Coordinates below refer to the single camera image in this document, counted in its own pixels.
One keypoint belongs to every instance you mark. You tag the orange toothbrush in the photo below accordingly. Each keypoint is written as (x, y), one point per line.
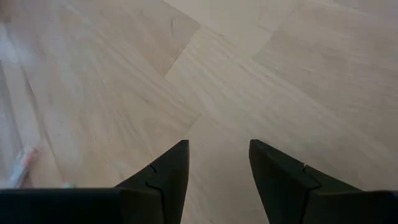
(21, 168)

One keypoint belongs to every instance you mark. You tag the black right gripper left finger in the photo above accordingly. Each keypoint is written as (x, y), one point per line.
(149, 199)

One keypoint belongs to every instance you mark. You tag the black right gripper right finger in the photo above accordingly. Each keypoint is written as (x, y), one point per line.
(295, 199)

